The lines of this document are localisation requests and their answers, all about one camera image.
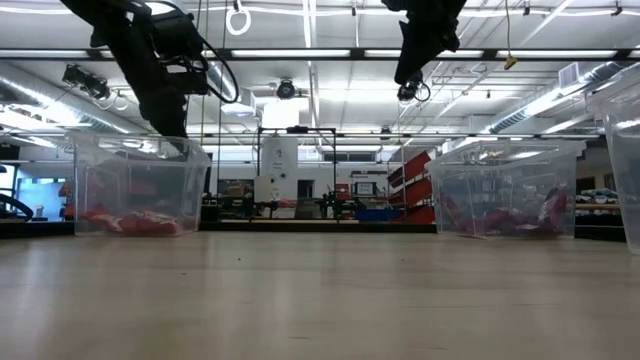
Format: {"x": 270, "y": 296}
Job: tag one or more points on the small clear plastic bin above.
{"x": 140, "y": 165}
{"x": 505, "y": 165}

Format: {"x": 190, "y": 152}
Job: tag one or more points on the red shelf rack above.
{"x": 412, "y": 190}

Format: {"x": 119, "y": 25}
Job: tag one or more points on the white cylindrical machine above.
{"x": 279, "y": 160}

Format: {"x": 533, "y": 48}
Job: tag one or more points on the blue storage bin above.
{"x": 380, "y": 215}

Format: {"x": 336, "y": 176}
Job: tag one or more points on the silver ventilation duct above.
{"x": 222, "y": 82}

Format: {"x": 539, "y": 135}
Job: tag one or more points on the black ceiling camera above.
{"x": 286, "y": 89}
{"x": 85, "y": 82}
{"x": 409, "y": 92}

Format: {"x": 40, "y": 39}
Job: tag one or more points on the red Skittles candy pack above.
{"x": 150, "y": 224}
{"x": 100, "y": 217}

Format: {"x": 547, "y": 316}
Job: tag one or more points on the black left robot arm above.
{"x": 100, "y": 15}

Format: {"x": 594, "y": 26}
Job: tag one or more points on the purple Skittles candy pack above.
{"x": 505, "y": 220}
{"x": 450, "y": 210}
{"x": 555, "y": 210}

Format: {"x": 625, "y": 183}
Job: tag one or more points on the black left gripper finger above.
{"x": 155, "y": 117}
{"x": 177, "y": 117}

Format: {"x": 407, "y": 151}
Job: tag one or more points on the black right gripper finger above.
{"x": 407, "y": 55}
{"x": 427, "y": 52}

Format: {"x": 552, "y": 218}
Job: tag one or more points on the black frame bar with lights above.
{"x": 300, "y": 54}

